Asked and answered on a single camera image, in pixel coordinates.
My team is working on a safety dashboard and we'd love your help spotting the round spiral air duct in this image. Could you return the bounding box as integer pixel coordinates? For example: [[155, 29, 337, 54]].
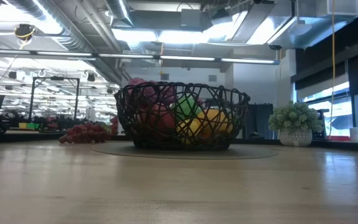
[[7, 0, 124, 85]]

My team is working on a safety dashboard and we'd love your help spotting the red pomegranate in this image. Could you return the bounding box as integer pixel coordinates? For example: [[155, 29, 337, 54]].
[[136, 103, 177, 135]]

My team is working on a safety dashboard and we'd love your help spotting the orange yellow mango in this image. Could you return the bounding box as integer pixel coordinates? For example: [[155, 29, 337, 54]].
[[196, 108, 233, 138]]

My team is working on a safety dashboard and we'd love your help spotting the long ceiling tube light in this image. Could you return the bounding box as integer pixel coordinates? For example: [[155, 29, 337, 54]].
[[0, 48, 281, 65]]

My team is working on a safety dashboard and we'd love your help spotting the dark hanging curtain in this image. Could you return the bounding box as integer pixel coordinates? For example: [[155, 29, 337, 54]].
[[242, 102, 275, 139]]

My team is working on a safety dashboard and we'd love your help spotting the silver rectangular air duct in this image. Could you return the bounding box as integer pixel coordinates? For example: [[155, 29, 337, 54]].
[[228, 0, 358, 50]]

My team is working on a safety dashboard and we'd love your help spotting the potted green plant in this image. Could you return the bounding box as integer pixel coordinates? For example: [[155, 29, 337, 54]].
[[268, 100, 323, 147]]

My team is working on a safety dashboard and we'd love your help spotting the black ceiling device yellow cable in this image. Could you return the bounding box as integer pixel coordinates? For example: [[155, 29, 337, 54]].
[[13, 23, 37, 41]]

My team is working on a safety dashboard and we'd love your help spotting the dark woven wire basket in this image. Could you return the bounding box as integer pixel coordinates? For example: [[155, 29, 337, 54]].
[[114, 81, 251, 152]]

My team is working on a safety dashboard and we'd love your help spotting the bright green round fruit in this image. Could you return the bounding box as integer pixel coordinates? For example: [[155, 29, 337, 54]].
[[172, 94, 204, 121]]

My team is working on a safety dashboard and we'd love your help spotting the large black rig frame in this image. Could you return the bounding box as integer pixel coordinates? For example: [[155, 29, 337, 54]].
[[29, 76, 81, 121]]

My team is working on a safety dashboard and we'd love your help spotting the dark red grape bunch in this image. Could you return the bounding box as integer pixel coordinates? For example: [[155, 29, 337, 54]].
[[58, 121, 113, 144]]

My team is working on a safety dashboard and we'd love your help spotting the grey round placemat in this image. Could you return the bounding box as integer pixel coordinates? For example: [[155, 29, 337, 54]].
[[91, 141, 278, 161]]

